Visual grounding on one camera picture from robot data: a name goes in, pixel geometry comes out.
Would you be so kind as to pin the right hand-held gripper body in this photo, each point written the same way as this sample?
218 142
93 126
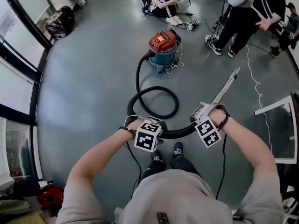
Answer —
208 132

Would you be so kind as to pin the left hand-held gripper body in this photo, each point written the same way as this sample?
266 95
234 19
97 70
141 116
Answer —
147 136

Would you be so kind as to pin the silver metal vacuum wand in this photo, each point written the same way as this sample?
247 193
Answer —
225 85

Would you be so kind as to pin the red and teal vacuum cleaner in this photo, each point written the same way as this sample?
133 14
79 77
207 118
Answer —
163 48

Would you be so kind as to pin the person's right forearm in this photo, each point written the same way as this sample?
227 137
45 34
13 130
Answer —
250 146

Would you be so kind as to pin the person's left forearm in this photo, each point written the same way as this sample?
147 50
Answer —
100 157

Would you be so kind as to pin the person's right hand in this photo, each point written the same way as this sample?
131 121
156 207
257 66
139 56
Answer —
217 119

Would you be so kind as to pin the person's left hand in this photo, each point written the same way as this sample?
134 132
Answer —
135 125

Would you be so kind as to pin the person's left black shoe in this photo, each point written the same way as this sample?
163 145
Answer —
157 156

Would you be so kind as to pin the person's black shoe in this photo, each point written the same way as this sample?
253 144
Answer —
178 148
157 156

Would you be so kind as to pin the person's right black shoe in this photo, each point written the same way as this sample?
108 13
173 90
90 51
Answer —
178 148

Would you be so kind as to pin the person's black trousers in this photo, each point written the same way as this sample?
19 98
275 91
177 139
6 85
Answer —
184 163

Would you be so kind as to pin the person's grey shirt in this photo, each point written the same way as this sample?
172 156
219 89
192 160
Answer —
177 199

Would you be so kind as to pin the white table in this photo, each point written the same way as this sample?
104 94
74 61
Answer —
283 134

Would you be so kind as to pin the brown patterned hair clip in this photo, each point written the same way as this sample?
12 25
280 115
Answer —
162 218

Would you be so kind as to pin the spare hand-held gripper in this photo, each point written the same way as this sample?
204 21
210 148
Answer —
211 39
192 24

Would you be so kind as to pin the red bag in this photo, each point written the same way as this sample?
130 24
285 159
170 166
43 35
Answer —
51 198

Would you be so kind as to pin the black mesh office chair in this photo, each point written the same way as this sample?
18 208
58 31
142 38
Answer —
145 0

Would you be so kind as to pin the black trash bag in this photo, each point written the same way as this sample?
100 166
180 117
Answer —
60 22

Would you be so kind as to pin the black chair with metal frame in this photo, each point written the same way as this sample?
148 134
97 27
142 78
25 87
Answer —
289 195

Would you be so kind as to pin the black-framed glass window wall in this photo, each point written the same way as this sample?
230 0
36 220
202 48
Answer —
21 62

